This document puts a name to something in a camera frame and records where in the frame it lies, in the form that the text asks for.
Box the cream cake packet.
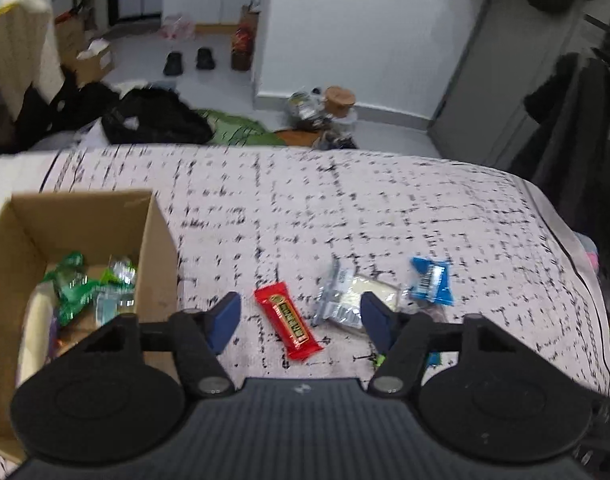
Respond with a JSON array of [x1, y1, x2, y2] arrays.
[[311, 257, 401, 332]]

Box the green cartoon rug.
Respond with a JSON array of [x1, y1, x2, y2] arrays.
[[197, 108, 285, 146]]

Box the red snack bar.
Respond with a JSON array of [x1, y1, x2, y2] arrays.
[[254, 282, 322, 361]]

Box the brown cardboard box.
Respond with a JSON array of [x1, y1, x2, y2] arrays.
[[0, 190, 178, 464]]

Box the hanging dark clothes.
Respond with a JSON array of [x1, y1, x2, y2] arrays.
[[506, 14, 610, 281]]

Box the pink plastic bag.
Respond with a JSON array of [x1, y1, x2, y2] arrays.
[[159, 14, 194, 42]]

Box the blue candy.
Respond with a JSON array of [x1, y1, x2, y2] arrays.
[[409, 257, 454, 307], [427, 352, 442, 367]]

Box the small green snack packet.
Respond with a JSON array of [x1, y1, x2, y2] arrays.
[[43, 252, 99, 327]]

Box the floor cardboard box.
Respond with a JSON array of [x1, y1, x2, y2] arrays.
[[71, 38, 114, 87]]

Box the green-edged clear pastry packet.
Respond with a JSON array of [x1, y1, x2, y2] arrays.
[[94, 257, 137, 327]]

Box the plastic bag of items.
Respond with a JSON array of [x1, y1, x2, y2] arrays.
[[287, 88, 330, 131]]

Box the black-patterned white bedspread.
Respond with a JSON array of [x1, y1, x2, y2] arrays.
[[0, 145, 610, 394]]

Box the left black slipper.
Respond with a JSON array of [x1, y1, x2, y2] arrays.
[[163, 51, 183, 77]]

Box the white cake snack packet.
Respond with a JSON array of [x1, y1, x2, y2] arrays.
[[16, 282, 58, 387]]

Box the brown lidded tub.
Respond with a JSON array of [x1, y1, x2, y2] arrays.
[[323, 86, 356, 118]]

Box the black clothes pile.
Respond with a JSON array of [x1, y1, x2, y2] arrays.
[[14, 67, 214, 150]]

